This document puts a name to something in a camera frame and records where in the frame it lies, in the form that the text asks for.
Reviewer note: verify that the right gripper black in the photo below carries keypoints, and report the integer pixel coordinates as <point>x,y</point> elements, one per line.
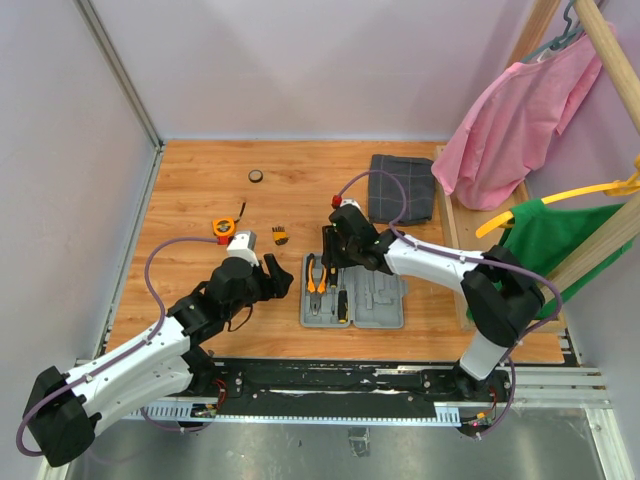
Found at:
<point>330,257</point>

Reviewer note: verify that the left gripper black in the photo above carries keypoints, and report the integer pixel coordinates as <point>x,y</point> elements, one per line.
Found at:
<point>278,283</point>

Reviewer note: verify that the orange black pliers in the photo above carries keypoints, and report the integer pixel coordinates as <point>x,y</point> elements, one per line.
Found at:
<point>315,289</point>

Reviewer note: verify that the flathead screwdriver black yellow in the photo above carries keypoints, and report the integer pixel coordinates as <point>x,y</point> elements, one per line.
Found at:
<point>342,307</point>

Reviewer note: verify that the grey plastic tool case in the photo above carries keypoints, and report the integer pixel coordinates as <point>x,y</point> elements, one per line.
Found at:
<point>375,300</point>

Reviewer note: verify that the yellow tape measure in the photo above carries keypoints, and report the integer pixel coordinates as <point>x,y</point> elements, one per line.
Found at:
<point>226,227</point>

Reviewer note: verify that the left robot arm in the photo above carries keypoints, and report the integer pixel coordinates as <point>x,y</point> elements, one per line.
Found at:
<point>66,412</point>

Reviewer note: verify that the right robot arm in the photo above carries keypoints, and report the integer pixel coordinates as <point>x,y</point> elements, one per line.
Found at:
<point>502,297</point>

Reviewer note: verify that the hex key set orange holder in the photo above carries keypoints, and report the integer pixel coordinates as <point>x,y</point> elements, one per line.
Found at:
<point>280,236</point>

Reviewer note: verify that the dark grey checked cloth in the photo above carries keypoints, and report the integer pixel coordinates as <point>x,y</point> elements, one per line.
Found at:
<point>401,182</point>

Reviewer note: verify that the wooden clothes rack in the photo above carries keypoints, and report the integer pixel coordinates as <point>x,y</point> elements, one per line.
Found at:
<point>621,227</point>

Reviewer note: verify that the pink shirt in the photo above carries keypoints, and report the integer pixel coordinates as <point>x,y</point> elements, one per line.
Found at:
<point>507,132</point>

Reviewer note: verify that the green shirt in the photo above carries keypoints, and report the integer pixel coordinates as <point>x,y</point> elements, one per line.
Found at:
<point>542,237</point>

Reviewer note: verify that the yellow clothes hanger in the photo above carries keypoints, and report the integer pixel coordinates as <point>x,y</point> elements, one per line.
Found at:
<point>614,188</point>

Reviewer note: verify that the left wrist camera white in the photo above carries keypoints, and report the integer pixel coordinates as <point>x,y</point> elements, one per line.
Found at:
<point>242,245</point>

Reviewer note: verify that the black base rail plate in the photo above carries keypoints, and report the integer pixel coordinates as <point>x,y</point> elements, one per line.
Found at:
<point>311,389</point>

